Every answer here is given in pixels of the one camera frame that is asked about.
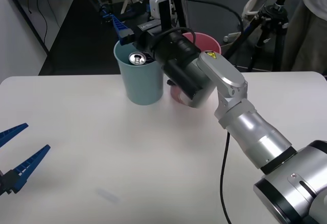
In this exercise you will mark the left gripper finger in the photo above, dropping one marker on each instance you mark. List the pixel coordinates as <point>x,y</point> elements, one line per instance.
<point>28,170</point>
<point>12,133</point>

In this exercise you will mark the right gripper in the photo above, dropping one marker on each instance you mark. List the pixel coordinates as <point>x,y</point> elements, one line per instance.
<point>146,37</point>

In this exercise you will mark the silver-topped drink can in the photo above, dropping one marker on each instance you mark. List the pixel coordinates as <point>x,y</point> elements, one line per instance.
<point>137,58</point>

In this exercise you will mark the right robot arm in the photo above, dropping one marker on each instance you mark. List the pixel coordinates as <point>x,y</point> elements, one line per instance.
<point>230,81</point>

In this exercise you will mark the blue and black floor device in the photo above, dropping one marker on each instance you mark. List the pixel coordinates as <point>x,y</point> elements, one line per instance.
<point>105,12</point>

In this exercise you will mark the pale blue plastic bin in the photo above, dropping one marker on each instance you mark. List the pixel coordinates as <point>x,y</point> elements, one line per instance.
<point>143,86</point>

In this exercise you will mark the pink plastic bin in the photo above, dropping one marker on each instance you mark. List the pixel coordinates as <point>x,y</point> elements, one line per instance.
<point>207,43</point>

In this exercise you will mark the person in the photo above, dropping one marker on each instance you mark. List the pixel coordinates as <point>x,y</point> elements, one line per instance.
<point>306,43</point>

